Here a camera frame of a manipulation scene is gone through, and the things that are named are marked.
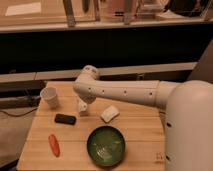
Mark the green ceramic bowl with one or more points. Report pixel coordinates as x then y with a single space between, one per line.
106 146

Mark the black bag on shelf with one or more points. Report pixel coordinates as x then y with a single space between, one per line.
187 8

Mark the black rectangular case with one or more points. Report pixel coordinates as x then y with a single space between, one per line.
65 119

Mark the white paper sheet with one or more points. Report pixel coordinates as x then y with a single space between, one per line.
23 9

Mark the metal frame post left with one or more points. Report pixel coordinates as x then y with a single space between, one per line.
69 13

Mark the metal frame post right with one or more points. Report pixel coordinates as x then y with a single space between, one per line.
127 11

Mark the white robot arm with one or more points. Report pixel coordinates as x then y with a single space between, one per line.
188 107

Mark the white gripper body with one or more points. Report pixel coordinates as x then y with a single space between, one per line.
81 102

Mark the white plastic bottle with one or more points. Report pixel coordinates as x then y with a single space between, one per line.
82 110

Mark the orange carrot toy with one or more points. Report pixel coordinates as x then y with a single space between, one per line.
54 145

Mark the metal frame post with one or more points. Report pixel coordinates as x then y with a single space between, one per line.
127 11
69 13

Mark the white paper cup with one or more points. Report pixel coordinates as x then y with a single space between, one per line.
49 95

